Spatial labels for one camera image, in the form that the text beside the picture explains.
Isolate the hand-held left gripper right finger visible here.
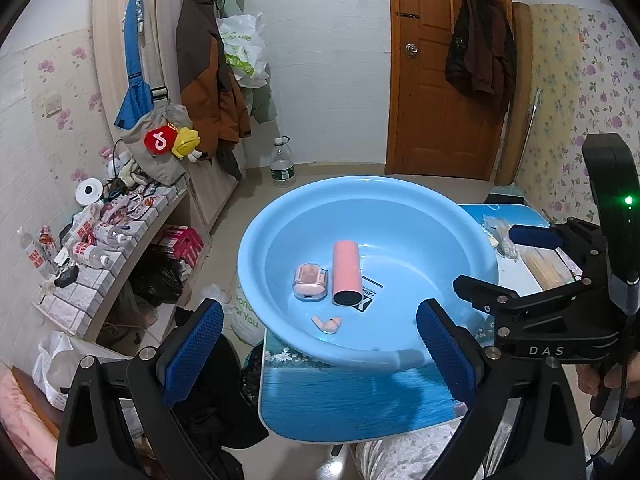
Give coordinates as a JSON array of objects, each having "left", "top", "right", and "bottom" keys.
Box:
[{"left": 416, "top": 298, "right": 588, "bottom": 480}]

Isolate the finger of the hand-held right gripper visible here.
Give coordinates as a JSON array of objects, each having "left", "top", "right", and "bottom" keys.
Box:
[
  {"left": 509, "top": 219, "right": 608, "bottom": 281},
  {"left": 452, "top": 272, "right": 608, "bottom": 331}
]

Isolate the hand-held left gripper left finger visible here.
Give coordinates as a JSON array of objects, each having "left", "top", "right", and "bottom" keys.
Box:
[{"left": 55, "top": 299, "right": 226, "bottom": 480}]

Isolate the clear bag of cotton swabs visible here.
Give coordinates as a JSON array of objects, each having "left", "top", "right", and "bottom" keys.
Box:
[{"left": 517, "top": 245, "right": 583, "bottom": 291}]

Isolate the light blue plastic basin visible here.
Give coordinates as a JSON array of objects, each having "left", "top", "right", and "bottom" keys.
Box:
[{"left": 236, "top": 176, "right": 500, "bottom": 372}]

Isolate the blue printed desktop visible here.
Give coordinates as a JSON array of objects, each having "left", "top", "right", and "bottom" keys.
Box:
[{"left": 257, "top": 203, "right": 591, "bottom": 443}]

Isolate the person's right hand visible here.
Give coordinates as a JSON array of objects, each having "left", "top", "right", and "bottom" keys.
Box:
[{"left": 574, "top": 349, "right": 640, "bottom": 403}]

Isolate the clear plastic packet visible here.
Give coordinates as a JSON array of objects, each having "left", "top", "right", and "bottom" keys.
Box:
[{"left": 481, "top": 214, "right": 517, "bottom": 261}]

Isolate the grey broom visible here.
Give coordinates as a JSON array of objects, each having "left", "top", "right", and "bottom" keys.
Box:
[{"left": 487, "top": 87, "right": 543, "bottom": 206}]

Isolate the white printed shopping bag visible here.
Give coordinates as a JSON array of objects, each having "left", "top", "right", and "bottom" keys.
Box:
[{"left": 231, "top": 280, "right": 266, "bottom": 346}]

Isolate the black plastic bag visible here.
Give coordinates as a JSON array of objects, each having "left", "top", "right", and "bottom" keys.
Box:
[{"left": 131, "top": 255, "right": 183, "bottom": 306}]

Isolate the rolled tan mat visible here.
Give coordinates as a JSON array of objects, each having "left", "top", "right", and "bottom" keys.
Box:
[{"left": 497, "top": 2, "right": 532, "bottom": 183}]

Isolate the grey floral quilt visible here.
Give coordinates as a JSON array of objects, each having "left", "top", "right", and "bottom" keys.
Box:
[{"left": 355, "top": 415, "right": 501, "bottom": 480}]

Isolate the clutter of bottles on shelf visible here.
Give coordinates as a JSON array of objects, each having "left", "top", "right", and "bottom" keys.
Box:
[{"left": 31, "top": 180, "right": 213, "bottom": 356}]

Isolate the pink cylinder bottle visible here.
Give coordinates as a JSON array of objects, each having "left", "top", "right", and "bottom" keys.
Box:
[{"left": 332, "top": 241, "right": 363, "bottom": 307}]

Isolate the pink earbud case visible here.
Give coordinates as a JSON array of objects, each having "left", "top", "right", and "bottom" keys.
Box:
[{"left": 293, "top": 263, "right": 329, "bottom": 302}]

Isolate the cluster of red label bottles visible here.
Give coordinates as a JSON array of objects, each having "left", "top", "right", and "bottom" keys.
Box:
[{"left": 17, "top": 210, "right": 133, "bottom": 281}]

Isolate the small black device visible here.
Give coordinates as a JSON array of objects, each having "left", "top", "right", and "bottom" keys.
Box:
[{"left": 52, "top": 265, "right": 80, "bottom": 289}]

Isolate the pile of small white boxes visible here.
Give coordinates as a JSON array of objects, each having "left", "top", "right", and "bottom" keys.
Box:
[{"left": 100, "top": 182, "right": 173, "bottom": 226}]

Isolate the yellow floral foam pad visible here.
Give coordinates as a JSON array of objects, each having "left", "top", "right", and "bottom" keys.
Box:
[{"left": 520, "top": 4, "right": 586, "bottom": 201}]

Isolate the grey cloth bag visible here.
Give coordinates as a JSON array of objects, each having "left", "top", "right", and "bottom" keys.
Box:
[{"left": 121, "top": 104, "right": 193, "bottom": 184}]

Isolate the brown wooden door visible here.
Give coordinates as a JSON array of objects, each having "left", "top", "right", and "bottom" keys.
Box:
[{"left": 386, "top": 0, "right": 516, "bottom": 181}]

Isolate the pink blanket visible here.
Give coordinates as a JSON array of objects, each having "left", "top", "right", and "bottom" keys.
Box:
[{"left": 0, "top": 360, "right": 58, "bottom": 480}]

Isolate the white plush toy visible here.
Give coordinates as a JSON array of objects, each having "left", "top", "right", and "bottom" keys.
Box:
[{"left": 107, "top": 149, "right": 148, "bottom": 188}]

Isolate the dark brown hanging jacket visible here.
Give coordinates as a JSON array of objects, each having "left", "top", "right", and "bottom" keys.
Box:
[{"left": 445, "top": 0, "right": 517, "bottom": 111}]

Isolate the large clear water bottle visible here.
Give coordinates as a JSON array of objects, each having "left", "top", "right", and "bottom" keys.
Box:
[{"left": 270, "top": 136, "right": 297, "bottom": 188}]

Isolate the red plush charm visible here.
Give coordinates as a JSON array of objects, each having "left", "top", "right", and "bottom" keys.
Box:
[{"left": 144, "top": 122, "right": 178, "bottom": 157}]

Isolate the pale green coat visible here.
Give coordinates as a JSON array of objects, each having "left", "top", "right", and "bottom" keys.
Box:
[{"left": 215, "top": 0, "right": 277, "bottom": 123}]

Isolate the brown and orange jacket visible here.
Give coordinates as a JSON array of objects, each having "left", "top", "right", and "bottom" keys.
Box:
[{"left": 175, "top": 0, "right": 253, "bottom": 181}]

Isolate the blue hanging bag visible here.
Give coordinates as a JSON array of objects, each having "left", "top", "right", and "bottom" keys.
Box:
[{"left": 114, "top": 0, "right": 153, "bottom": 130}]

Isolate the white green-print plastic bag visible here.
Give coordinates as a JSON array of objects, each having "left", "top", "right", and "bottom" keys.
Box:
[{"left": 218, "top": 12, "right": 271, "bottom": 87}]

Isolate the light wooden wardrobe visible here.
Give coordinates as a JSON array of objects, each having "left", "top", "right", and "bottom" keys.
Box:
[{"left": 91, "top": 0, "right": 248, "bottom": 233}]

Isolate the black cable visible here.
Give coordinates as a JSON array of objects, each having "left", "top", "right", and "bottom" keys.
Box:
[{"left": 582, "top": 395, "right": 632, "bottom": 466}]

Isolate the white round camera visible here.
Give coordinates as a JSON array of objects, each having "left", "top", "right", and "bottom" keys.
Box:
[{"left": 75, "top": 178, "right": 104, "bottom": 206}]

